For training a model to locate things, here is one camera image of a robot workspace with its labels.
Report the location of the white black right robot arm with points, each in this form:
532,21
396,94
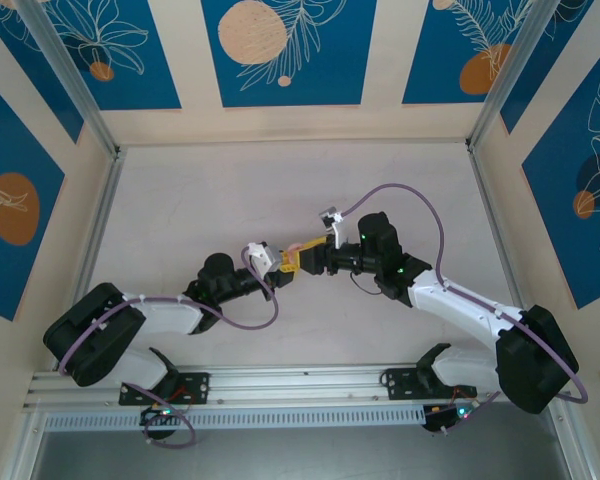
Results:
460,305

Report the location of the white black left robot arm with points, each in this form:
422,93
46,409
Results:
165,315

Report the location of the small circuit board green light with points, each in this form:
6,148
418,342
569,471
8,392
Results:
460,412
162,413

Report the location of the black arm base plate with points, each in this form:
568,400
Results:
200,387
397,385

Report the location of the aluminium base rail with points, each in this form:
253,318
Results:
300,382

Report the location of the aluminium table side rail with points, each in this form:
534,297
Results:
97,240
505,250

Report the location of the aluminium frame upright post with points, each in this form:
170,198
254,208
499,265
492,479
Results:
75,85
505,75

